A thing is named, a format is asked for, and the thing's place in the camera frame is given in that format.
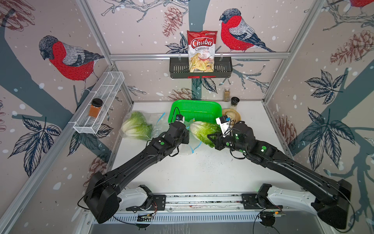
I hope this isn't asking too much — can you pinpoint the orange spice jar black lid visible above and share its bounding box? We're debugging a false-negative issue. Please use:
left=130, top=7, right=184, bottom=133
left=88, top=98, right=103, bottom=118

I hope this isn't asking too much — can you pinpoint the black hanging wall basket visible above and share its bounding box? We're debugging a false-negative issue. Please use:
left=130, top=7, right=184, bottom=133
left=169, top=57, right=233, bottom=79

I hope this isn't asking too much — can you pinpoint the white wire wall shelf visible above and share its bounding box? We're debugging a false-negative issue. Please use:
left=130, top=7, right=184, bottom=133
left=74, top=72, right=124, bottom=134

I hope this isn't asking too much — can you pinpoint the green plastic basket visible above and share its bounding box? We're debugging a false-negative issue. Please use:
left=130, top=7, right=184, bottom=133
left=168, top=100, right=222, bottom=124

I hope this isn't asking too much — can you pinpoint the small chinese cabbage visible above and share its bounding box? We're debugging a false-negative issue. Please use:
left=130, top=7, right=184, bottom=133
left=190, top=121, right=221, bottom=148

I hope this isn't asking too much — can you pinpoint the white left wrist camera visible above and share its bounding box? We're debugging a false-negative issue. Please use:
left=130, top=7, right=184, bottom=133
left=175, top=114, right=185, bottom=123

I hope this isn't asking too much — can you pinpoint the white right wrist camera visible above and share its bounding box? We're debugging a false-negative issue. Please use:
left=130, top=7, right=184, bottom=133
left=216, top=115, right=231, bottom=137

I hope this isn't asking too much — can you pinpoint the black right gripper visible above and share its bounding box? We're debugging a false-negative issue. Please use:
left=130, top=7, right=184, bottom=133
left=206, top=131, right=249, bottom=156

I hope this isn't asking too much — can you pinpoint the glass spice shaker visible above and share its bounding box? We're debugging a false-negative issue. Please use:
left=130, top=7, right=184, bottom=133
left=224, top=88, right=230, bottom=102

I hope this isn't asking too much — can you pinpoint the black top pepper grinder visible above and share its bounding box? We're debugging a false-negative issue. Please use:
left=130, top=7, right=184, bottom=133
left=231, top=97, right=240, bottom=108

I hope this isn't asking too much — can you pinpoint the red cassava chips bag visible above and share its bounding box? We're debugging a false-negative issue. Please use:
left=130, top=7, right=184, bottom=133
left=187, top=31, right=217, bottom=73

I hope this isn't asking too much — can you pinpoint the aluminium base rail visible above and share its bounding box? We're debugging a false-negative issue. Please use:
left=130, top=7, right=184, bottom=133
left=84, top=191, right=325, bottom=224

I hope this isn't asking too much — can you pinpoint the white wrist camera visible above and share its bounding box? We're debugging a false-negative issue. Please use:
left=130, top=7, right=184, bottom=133
left=175, top=114, right=185, bottom=123
left=216, top=115, right=231, bottom=137

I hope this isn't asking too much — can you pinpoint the clear zipper bag blue seal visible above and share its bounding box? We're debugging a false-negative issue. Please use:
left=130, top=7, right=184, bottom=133
left=119, top=111, right=168, bottom=141

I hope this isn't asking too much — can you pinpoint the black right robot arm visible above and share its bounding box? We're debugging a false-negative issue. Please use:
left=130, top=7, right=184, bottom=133
left=207, top=121, right=352, bottom=230

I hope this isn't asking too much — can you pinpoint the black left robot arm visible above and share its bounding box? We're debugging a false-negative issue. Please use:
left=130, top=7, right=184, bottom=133
left=83, top=122, right=190, bottom=224

